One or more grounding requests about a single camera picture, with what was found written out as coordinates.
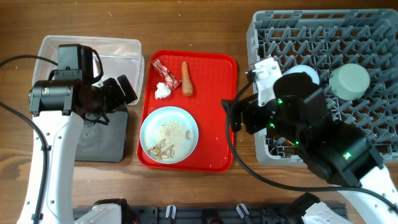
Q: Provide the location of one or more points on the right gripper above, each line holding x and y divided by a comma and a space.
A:
244, 113

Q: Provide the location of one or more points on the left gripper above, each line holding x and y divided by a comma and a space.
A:
119, 100

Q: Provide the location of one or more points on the white tissue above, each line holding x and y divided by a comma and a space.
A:
162, 91

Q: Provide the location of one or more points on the red candy wrapper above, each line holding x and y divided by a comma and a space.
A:
166, 74

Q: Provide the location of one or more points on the orange carrot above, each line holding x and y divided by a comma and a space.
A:
187, 87

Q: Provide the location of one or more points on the light blue plate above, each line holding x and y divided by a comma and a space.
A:
164, 114

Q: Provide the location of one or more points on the light blue bowl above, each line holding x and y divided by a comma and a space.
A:
311, 72

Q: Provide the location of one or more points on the green bowl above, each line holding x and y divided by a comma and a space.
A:
350, 81

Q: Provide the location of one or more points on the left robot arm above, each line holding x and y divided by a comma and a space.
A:
60, 106

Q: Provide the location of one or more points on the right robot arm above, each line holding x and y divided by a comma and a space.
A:
334, 151

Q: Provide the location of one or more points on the grey dishwasher rack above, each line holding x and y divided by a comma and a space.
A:
328, 39

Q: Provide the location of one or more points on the clear plastic bin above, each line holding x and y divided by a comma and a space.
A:
118, 56

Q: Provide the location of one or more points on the red serving tray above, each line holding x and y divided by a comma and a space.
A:
214, 78

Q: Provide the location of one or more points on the black plastic tray bin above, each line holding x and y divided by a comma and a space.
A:
103, 143

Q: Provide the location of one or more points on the food scraps on plate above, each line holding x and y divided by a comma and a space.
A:
170, 141

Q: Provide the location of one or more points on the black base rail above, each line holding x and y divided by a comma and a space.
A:
267, 214

